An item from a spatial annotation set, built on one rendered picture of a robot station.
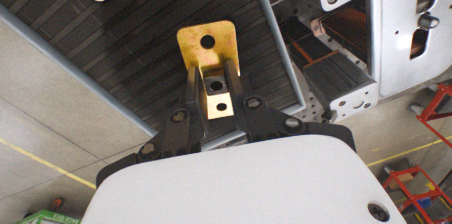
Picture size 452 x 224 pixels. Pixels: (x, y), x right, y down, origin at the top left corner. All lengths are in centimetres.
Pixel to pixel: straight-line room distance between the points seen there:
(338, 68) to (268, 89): 29
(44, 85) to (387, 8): 201
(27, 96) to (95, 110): 51
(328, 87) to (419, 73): 23
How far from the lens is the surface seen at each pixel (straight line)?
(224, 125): 19
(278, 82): 16
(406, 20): 45
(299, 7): 67
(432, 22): 46
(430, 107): 271
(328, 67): 44
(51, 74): 189
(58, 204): 367
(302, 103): 18
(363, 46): 56
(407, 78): 56
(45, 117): 228
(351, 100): 40
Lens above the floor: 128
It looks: 50 degrees down
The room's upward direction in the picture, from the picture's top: 170 degrees clockwise
